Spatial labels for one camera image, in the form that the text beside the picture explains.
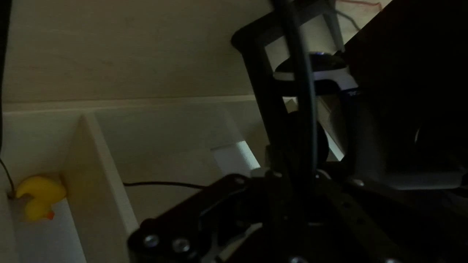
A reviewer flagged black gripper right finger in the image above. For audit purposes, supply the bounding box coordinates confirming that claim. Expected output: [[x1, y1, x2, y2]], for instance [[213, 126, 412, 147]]
[[315, 171, 468, 263]]

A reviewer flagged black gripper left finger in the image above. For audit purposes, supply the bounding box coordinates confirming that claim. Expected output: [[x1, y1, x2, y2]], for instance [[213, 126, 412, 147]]
[[127, 174, 273, 263]]

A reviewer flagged wooden shelf unit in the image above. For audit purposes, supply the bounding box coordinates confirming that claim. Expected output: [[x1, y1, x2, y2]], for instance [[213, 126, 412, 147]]
[[0, 0, 391, 263]]

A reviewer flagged yellow rubber duck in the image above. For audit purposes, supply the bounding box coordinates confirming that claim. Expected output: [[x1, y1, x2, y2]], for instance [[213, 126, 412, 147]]
[[15, 176, 67, 221]]

